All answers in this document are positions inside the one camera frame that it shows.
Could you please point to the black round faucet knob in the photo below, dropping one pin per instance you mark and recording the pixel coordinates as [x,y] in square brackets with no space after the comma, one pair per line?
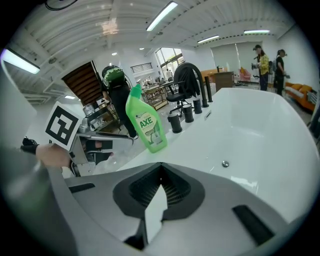
[175,122]
[197,106]
[188,113]

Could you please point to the metal bathtub drain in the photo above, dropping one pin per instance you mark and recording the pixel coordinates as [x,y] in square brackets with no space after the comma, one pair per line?
[225,164]

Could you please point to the long ceiling light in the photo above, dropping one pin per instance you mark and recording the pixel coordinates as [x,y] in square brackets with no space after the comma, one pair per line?
[256,31]
[162,16]
[208,39]
[21,61]

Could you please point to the gold metal shelf cart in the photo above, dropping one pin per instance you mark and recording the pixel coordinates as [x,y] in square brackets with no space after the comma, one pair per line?
[155,100]

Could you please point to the brown wooden staircase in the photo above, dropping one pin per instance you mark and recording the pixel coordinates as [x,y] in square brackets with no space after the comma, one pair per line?
[82,82]

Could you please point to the black hand shower stick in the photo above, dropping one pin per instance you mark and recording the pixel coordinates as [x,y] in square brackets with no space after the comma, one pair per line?
[208,88]

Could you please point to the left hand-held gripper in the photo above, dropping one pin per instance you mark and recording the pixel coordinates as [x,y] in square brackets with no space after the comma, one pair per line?
[61,125]

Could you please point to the person's left hand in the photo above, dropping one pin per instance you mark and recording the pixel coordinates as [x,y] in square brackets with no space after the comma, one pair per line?
[97,144]

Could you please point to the black balcony railing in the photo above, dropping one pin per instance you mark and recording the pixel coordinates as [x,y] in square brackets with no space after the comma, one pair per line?
[141,68]

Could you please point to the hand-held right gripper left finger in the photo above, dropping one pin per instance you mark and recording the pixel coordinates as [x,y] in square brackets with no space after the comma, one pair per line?
[100,200]

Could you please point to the black office chair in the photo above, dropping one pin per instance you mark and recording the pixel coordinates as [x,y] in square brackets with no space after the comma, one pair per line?
[177,97]

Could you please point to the green bottle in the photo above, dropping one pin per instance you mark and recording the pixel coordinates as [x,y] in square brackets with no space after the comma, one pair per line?
[147,125]

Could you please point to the orange sofa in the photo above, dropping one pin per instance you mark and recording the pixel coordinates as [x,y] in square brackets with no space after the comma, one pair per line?
[301,96]

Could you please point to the black jacket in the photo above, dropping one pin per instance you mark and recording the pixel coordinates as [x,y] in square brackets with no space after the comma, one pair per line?
[186,80]

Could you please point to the green helmet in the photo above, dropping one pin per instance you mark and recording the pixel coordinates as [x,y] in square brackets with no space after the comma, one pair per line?
[112,75]

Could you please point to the white bathtub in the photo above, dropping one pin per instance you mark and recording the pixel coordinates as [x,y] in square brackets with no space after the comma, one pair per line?
[250,130]

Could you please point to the steel kitchen trolley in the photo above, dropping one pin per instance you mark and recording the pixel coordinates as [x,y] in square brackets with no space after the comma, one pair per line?
[100,120]

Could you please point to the large glass window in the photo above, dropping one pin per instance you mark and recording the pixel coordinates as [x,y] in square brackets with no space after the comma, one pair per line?
[168,60]

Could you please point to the brown wooden desk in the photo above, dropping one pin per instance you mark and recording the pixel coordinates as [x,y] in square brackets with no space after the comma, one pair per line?
[223,81]

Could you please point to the pink armchair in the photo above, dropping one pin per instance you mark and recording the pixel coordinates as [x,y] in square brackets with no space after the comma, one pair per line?
[245,75]

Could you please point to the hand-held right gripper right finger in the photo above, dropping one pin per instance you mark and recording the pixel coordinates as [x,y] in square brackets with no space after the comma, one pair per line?
[220,200]

